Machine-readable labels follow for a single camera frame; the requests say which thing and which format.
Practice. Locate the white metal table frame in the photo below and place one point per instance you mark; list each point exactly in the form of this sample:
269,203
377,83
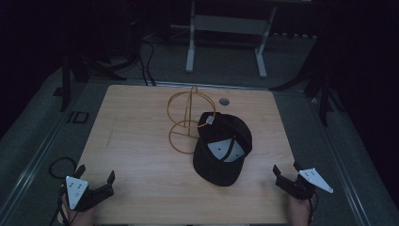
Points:
226,25

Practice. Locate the black baseball cap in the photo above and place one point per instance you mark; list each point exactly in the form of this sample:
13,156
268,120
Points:
216,169

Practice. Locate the black rectangular floor bracket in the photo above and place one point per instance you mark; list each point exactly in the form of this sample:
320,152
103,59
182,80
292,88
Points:
78,117

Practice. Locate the white cap tag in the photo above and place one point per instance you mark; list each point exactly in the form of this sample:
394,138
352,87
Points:
210,119

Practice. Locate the person's left hand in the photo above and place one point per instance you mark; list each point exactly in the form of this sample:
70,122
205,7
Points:
82,218

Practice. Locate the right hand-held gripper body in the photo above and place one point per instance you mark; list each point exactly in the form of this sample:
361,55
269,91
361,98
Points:
298,188

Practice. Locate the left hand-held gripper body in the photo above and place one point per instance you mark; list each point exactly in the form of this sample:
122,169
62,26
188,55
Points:
76,191

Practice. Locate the grey round table grommet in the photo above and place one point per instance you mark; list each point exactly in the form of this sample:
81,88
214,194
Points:
224,101

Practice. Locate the person's right hand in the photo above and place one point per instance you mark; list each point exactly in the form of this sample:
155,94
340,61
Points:
298,214

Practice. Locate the black tripod stand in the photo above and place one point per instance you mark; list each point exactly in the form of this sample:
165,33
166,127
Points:
323,94
66,81

